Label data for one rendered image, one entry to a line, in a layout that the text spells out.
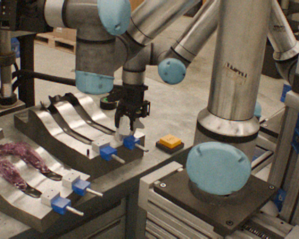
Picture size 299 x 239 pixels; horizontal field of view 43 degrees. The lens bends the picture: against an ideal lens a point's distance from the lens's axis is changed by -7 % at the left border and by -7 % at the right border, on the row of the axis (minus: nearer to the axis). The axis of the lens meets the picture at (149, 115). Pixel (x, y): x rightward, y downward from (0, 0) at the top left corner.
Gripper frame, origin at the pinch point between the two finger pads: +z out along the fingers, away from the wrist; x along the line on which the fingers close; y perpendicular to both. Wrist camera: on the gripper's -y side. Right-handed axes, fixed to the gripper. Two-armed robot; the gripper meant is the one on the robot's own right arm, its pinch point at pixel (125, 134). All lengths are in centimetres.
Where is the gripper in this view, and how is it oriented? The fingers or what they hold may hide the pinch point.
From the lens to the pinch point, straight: 141.9
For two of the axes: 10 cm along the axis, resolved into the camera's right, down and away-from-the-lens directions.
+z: -0.7, 9.0, 4.3
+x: 6.7, -2.7, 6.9
